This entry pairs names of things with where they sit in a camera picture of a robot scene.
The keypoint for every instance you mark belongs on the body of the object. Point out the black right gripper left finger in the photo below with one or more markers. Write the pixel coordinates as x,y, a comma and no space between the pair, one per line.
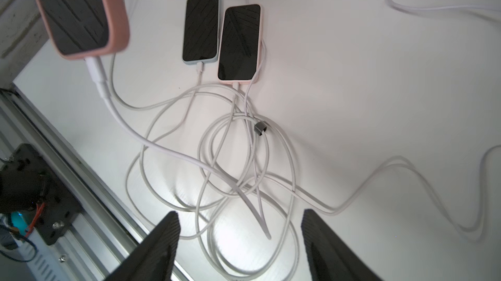
154,258

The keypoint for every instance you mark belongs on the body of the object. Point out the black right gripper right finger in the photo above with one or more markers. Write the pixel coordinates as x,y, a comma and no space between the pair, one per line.
329,258

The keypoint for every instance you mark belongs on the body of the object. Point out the phone with pink case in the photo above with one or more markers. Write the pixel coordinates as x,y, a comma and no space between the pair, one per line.
240,47

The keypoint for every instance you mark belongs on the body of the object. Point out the phone with light green case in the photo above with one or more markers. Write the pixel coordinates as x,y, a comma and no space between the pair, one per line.
201,31

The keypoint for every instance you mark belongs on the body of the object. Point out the phone with black case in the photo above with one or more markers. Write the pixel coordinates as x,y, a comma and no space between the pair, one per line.
86,28

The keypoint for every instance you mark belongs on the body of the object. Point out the aluminium front rail frame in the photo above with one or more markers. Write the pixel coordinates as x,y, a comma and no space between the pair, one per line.
101,237

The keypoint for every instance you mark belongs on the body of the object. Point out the white perforated cable duct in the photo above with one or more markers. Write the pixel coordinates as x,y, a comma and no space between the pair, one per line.
43,264

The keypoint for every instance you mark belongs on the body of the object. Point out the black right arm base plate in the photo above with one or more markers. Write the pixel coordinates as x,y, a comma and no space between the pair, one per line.
30,186

